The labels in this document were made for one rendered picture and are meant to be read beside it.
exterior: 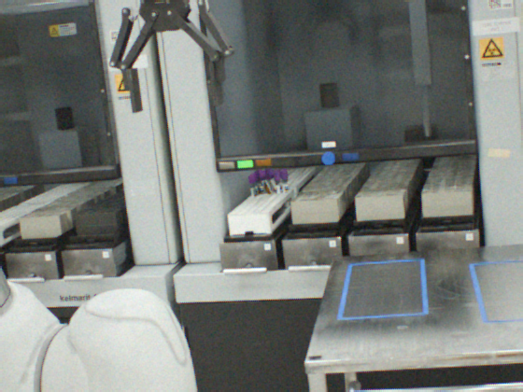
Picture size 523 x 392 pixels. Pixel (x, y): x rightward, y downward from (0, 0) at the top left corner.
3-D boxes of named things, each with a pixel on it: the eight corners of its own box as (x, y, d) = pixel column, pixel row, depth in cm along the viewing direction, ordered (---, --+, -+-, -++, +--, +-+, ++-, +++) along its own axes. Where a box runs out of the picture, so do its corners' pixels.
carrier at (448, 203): (473, 215, 226) (472, 189, 225) (473, 217, 224) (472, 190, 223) (423, 217, 229) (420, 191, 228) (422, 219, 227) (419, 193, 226)
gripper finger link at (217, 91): (213, 60, 156) (218, 59, 156) (219, 104, 158) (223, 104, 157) (207, 61, 153) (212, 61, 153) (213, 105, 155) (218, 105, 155)
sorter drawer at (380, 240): (385, 203, 290) (382, 174, 289) (432, 201, 287) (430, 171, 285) (346, 273, 221) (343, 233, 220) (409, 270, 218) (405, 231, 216)
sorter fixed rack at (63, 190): (64, 203, 311) (62, 184, 309) (94, 202, 308) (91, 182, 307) (21, 225, 282) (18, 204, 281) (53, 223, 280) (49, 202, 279)
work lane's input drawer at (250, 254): (283, 210, 298) (280, 180, 296) (329, 207, 295) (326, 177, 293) (216, 278, 229) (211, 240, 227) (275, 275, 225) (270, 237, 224)
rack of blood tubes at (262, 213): (260, 213, 263) (257, 189, 262) (296, 211, 261) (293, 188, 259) (230, 240, 235) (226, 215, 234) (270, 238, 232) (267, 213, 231)
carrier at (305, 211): (342, 221, 234) (339, 197, 233) (340, 224, 232) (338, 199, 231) (293, 224, 236) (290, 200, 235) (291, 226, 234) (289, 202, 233)
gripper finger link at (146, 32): (160, 14, 153) (152, 8, 153) (122, 73, 157) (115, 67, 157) (168, 13, 157) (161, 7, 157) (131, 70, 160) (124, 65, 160)
